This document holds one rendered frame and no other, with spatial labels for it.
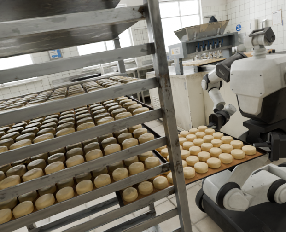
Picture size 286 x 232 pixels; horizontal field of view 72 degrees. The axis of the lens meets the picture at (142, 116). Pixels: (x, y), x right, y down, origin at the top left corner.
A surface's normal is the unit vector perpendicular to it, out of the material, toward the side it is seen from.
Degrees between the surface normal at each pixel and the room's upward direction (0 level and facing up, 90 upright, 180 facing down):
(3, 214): 0
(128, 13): 90
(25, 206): 0
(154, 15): 90
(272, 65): 61
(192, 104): 90
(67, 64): 90
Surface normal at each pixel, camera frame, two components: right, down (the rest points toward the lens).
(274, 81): -0.44, 0.26
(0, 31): 0.33, 0.22
